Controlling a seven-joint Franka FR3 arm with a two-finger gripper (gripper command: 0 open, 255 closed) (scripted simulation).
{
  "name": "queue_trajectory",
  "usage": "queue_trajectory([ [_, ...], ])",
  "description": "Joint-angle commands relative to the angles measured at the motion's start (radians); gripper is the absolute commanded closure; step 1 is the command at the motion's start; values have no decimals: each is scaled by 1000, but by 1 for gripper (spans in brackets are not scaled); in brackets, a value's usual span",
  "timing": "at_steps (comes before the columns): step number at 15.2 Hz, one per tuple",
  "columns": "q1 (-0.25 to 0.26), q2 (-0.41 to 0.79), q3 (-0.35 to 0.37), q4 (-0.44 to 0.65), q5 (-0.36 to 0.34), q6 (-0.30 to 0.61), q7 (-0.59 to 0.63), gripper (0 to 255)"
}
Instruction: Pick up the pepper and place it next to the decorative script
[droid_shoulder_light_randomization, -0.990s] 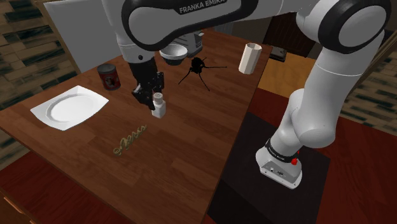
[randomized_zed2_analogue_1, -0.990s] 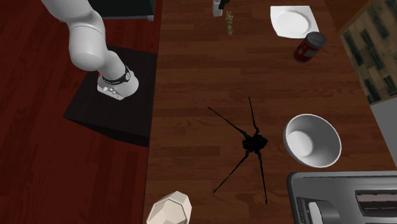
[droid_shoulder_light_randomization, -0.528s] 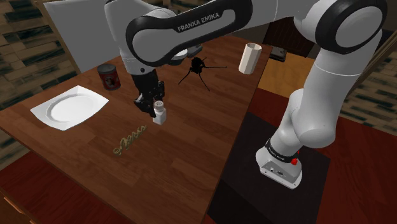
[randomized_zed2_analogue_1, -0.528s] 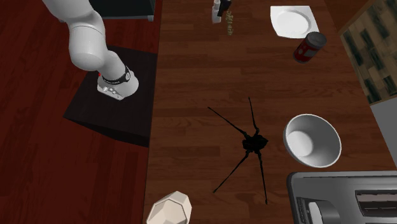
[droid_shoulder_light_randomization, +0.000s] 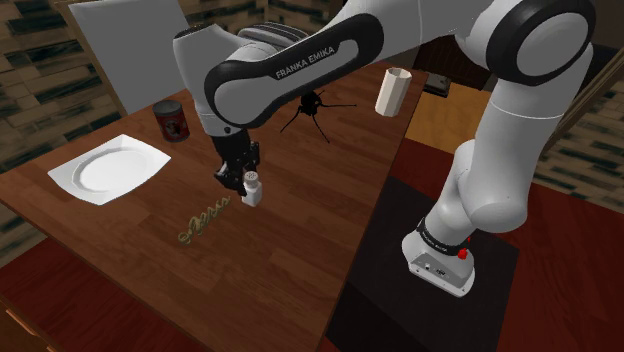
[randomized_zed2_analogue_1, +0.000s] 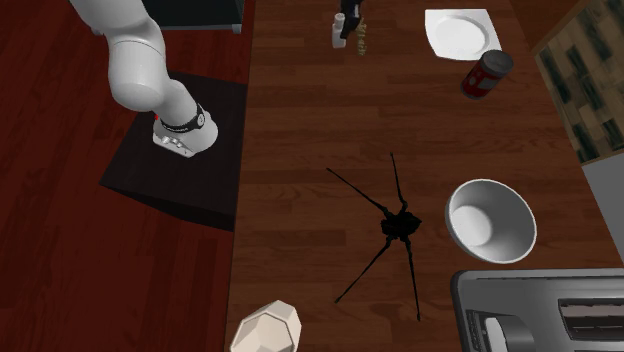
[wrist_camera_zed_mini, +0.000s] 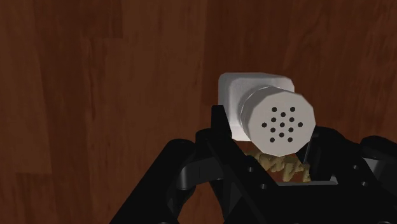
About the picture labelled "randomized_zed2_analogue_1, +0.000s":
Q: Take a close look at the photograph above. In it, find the small white bottle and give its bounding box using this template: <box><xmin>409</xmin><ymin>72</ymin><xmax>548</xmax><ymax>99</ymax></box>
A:
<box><xmin>331</xmin><ymin>12</ymin><xmax>348</xmax><ymax>49</ymax></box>

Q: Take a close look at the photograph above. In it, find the white square plate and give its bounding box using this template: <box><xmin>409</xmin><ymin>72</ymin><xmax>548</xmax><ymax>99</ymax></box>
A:
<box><xmin>423</xmin><ymin>8</ymin><xmax>503</xmax><ymax>62</ymax></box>

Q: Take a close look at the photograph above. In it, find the red can with grey lid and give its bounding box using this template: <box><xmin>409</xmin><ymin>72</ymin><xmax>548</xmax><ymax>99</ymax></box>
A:
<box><xmin>460</xmin><ymin>49</ymin><xmax>515</xmax><ymax>101</ymax></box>

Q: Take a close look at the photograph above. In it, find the dark cabinet with grey edge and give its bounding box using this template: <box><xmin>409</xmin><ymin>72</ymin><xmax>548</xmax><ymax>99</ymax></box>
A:
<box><xmin>141</xmin><ymin>0</ymin><xmax>245</xmax><ymax>35</ymax></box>

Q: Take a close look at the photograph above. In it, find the black four-legged spindly object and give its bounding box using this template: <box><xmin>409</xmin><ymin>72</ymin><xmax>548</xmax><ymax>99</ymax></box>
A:
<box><xmin>325</xmin><ymin>152</ymin><xmax>423</xmax><ymax>322</ymax></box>

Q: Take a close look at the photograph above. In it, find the dark robot stand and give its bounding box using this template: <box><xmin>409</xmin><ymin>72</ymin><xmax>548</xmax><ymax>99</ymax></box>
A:
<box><xmin>98</xmin><ymin>70</ymin><xmax>249</xmax><ymax>233</ymax></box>

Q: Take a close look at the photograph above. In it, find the white round bowl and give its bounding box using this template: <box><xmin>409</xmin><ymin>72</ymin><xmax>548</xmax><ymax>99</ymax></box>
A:
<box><xmin>444</xmin><ymin>178</ymin><xmax>538</xmax><ymax>265</ymax></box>

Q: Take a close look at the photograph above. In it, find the white faceted cup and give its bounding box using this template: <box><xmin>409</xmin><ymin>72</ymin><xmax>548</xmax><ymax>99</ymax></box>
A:
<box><xmin>228</xmin><ymin>299</ymin><xmax>303</xmax><ymax>352</ymax></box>

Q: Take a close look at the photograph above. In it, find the grey toaster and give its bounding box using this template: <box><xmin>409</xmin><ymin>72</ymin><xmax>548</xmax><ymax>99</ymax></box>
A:
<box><xmin>450</xmin><ymin>267</ymin><xmax>624</xmax><ymax>352</ymax></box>

